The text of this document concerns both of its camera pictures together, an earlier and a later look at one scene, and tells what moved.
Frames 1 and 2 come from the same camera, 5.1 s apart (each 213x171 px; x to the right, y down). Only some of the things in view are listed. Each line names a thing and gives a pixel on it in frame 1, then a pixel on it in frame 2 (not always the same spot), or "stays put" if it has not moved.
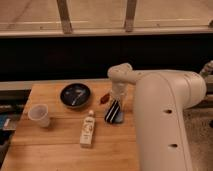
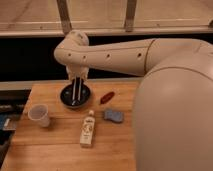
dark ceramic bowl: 75,95 stays put
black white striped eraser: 113,110 to 77,90
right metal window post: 130,15 stays put
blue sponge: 118,117 stays put
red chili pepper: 104,98 stays put
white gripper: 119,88 to 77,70
